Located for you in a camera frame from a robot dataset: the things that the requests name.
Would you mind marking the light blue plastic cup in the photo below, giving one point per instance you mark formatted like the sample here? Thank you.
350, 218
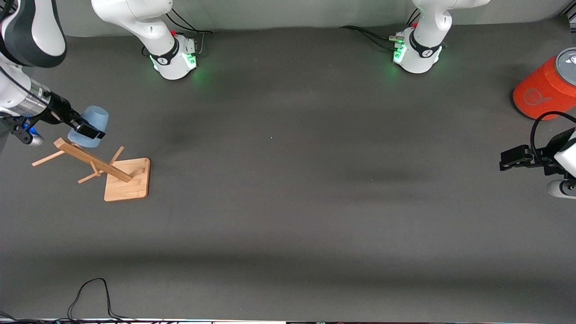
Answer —
92, 118

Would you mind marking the aluminium frame rail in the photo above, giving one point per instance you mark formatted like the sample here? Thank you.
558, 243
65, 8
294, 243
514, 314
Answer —
572, 18

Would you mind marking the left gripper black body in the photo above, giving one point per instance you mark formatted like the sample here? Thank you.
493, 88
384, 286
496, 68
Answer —
543, 159

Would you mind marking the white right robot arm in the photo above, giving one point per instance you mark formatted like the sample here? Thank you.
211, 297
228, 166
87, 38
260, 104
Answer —
153, 27

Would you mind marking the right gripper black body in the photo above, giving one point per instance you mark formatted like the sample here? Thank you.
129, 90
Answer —
59, 108

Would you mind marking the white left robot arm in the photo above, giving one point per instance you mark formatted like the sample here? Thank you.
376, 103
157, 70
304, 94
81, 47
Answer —
425, 54

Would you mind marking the wooden cup rack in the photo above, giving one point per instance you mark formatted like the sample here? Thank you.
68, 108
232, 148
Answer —
126, 182

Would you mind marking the orange drink can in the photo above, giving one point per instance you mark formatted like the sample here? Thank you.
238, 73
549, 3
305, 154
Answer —
544, 85

